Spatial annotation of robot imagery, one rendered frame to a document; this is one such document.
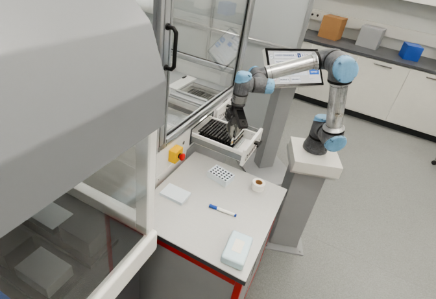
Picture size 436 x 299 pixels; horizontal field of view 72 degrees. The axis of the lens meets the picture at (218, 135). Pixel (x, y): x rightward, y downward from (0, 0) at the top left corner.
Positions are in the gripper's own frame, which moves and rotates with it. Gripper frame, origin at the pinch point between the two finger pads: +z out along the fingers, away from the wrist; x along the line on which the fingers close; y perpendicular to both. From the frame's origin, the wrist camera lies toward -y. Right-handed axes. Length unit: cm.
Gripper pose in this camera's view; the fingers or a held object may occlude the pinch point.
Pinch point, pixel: (233, 137)
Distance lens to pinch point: 159.7
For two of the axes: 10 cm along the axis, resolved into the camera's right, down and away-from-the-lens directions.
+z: -1.4, 8.3, 5.3
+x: -9.1, 1.0, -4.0
